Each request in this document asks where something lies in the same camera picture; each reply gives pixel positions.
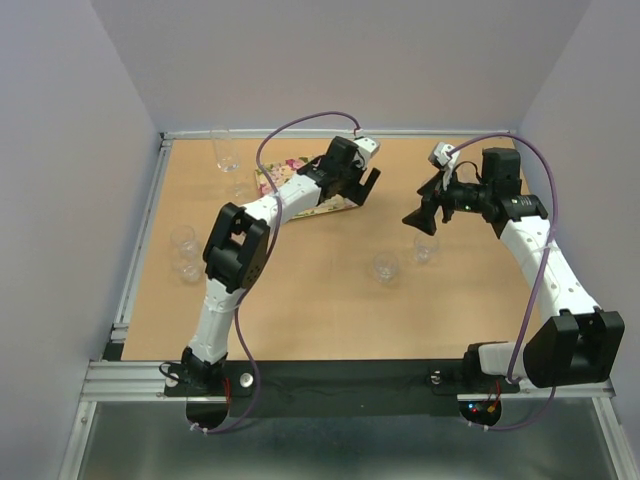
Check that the small clear glass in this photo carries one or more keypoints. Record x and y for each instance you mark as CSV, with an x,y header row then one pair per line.
x,y
240,188

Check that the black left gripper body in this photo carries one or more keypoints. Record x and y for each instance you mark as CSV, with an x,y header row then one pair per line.
x,y
345,175

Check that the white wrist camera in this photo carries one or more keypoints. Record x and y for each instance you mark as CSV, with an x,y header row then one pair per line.
x,y
445,160
367,148

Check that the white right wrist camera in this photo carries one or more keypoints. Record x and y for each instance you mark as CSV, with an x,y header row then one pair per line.
x,y
445,160

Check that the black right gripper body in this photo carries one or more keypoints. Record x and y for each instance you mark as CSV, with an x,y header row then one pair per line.
x,y
462,196

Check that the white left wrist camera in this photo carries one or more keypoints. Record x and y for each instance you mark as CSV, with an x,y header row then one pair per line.
x,y
367,148

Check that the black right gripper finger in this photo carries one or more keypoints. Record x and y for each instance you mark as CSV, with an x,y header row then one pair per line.
x,y
432,186
424,217

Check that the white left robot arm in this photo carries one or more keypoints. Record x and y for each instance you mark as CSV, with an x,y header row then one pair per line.
x,y
236,251

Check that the floral patterned tray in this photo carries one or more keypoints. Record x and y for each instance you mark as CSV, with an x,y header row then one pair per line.
x,y
282,171

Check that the tall clear glass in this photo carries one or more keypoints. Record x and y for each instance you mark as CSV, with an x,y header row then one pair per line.
x,y
225,150

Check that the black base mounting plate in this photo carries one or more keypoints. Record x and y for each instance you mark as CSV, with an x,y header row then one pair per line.
x,y
351,388

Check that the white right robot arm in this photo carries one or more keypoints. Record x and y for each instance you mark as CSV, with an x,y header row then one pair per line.
x,y
578,341

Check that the aluminium front frame rail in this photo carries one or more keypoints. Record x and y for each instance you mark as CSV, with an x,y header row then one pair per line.
x,y
142,381

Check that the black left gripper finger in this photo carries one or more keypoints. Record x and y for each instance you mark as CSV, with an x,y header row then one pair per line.
x,y
356,193
372,178

